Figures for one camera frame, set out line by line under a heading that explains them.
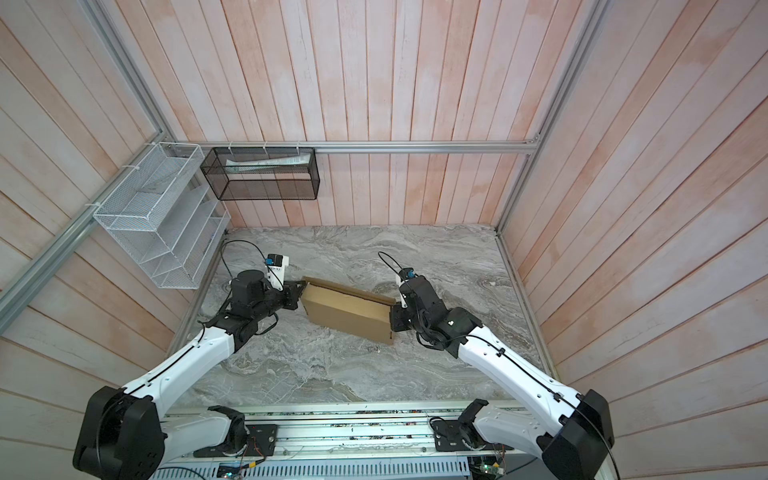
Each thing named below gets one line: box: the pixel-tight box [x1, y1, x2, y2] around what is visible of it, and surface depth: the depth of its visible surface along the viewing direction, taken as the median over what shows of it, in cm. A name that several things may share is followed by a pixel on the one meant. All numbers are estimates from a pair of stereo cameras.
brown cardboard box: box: [300, 276, 396, 345], surface depth 83 cm
